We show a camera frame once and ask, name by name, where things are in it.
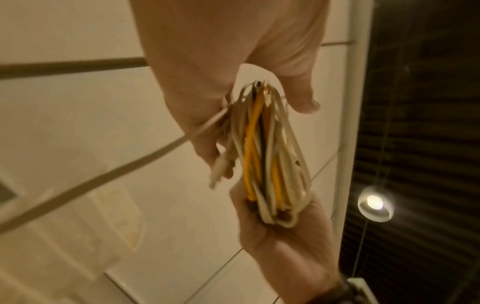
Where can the person's left hand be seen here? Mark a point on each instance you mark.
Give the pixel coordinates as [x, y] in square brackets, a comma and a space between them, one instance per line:
[202, 44]

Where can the person's right hand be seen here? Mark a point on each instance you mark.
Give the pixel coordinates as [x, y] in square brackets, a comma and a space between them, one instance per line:
[288, 252]

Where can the person's right forearm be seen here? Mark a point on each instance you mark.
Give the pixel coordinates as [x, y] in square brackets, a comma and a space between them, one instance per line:
[318, 298]

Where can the round glowing lamp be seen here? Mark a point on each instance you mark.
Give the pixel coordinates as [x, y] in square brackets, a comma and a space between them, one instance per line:
[375, 204]

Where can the dark window blind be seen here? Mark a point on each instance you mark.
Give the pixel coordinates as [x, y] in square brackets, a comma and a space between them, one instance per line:
[431, 118]

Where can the translucent plastic container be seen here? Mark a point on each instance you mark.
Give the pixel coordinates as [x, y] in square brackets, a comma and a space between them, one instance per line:
[75, 237]

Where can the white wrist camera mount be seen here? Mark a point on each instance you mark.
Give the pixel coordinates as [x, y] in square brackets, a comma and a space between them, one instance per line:
[360, 291]

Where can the white window frame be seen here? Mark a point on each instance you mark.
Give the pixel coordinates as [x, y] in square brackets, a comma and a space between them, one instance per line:
[350, 133]

